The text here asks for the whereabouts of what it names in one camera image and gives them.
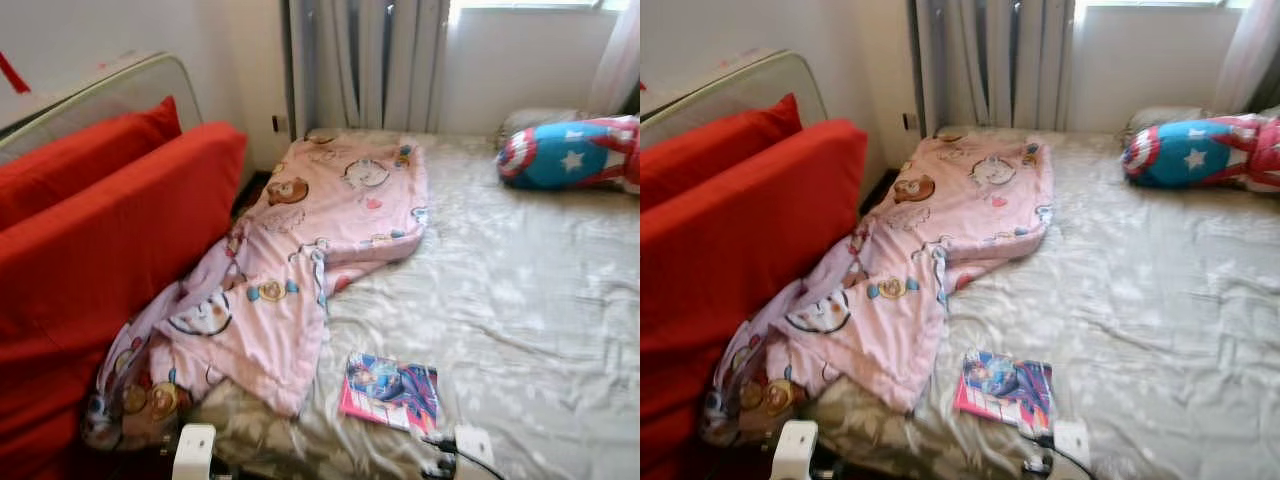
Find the colourful comic book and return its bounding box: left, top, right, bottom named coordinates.
left=953, top=350, right=1054, bottom=433
left=338, top=352, right=441, bottom=436

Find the bed with grey floral sheet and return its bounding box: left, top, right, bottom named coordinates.
left=185, top=128, right=641, bottom=480
left=800, top=125, right=1280, bottom=480

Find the thick red covered mattress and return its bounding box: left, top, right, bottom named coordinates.
left=640, top=118, right=869, bottom=480
left=0, top=122, right=249, bottom=480

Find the pink cartoon print blanket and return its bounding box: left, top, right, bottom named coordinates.
left=700, top=130, right=1056, bottom=449
left=82, top=133, right=431, bottom=451

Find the star shield striped bolster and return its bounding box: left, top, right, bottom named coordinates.
left=497, top=115, right=641, bottom=193
left=1122, top=113, right=1280, bottom=193

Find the red covered cushion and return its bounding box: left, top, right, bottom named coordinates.
left=640, top=93, right=804, bottom=213
left=0, top=96, right=183, bottom=231

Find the white mattress grey rim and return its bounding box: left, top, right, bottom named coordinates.
left=0, top=50, right=204, bottom=166
left=640, top=48, right=829, bottom=151

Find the grey pleated curtain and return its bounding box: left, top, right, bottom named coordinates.
left=908, top=0, right=1076, bottom=136
left=285, top=0, right=451, bottom=136

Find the white sheer curtain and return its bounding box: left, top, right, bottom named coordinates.
left=1212, top=0, right=1280, bottom=116
left=585, top=0, right=641, bottom=116

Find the bright window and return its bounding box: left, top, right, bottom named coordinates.
left=455, top=0, right=631, bottom=11
left=1080, top=0, right=1251, bottom=11

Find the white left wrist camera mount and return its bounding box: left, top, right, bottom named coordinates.
left=778, top=420, right=821, bottom=480
left=172, top=423, right=217, bottom=480

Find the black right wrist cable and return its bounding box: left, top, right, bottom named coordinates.
left=440, top=440, right=506, bottom=480
left=1040, top=436, right=1101, bottom=480

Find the red wall strip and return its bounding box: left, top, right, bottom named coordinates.
left=0, top=50, right=31, bottom=96

